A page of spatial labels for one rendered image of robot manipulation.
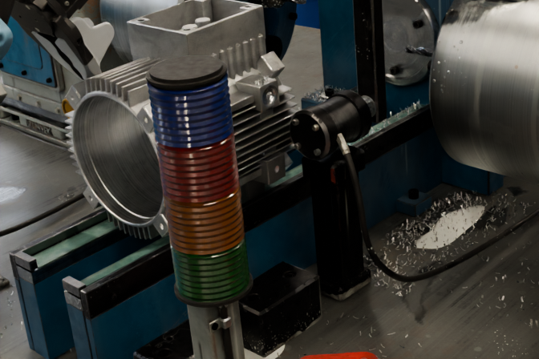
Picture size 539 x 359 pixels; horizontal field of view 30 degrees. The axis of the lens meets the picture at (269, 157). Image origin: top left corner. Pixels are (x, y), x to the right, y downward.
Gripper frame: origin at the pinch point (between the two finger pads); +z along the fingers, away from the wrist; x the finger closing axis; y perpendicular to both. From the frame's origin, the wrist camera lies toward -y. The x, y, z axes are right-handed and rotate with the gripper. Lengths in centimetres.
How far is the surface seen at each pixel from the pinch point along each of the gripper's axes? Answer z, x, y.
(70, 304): 9.5, -10.0, -21.0
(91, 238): 12.5, -2.4, -12.8
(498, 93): 15.8, -36.3, 21.2
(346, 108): 14.3, -21.2, 13.7
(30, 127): 36, 57, 7
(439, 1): 26, -13, 41
